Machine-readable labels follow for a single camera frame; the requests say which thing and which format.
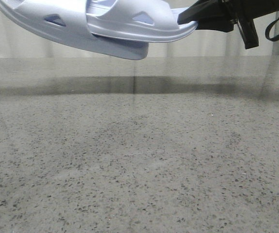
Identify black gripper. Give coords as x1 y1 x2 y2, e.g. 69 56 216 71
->
178 0 279 49

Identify light blue slipper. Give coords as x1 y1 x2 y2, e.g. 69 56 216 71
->
0 0 148 60
86 0 198 43

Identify beige background curtain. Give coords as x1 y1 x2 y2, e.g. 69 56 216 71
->
0 11 279 58

